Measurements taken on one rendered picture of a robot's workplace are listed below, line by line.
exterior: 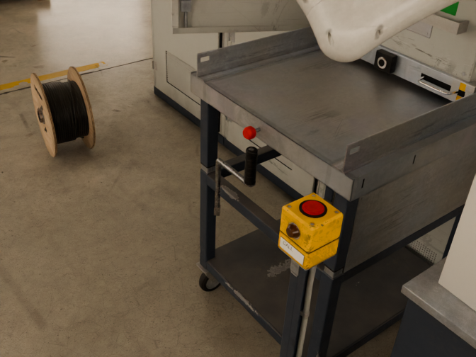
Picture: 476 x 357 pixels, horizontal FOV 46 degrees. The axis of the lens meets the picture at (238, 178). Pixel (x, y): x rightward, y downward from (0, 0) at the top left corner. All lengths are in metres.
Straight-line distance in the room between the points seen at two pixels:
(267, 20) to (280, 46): 0.25
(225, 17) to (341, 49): 0.93
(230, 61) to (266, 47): 0.13
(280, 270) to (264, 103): 0.69
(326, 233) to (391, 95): 0.66
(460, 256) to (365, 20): 0.45
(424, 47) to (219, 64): 0.55
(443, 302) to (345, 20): 0.54
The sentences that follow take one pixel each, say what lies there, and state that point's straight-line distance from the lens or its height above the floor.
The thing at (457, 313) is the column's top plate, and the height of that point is 0.75.
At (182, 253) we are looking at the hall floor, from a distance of 2.23.
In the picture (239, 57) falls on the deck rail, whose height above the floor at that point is 0.88.
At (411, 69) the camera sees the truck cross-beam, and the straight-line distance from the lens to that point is 1.62.
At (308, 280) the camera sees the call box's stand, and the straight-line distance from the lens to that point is 1.11.
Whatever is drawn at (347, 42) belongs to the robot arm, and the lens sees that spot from 1.04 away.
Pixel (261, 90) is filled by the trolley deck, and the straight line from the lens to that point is 1.52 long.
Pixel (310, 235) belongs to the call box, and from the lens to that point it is 0.97.
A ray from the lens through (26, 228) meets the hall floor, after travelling 2.45.
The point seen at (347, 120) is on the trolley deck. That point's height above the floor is 0.85.
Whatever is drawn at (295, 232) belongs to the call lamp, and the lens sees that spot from 0.99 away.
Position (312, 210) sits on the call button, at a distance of 0.99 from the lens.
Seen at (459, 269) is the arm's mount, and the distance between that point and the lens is 1.10.
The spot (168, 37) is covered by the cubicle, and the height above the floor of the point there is 0.42.
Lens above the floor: 1.51
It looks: 35 degrees down
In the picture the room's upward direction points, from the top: 3 degrees clockwise
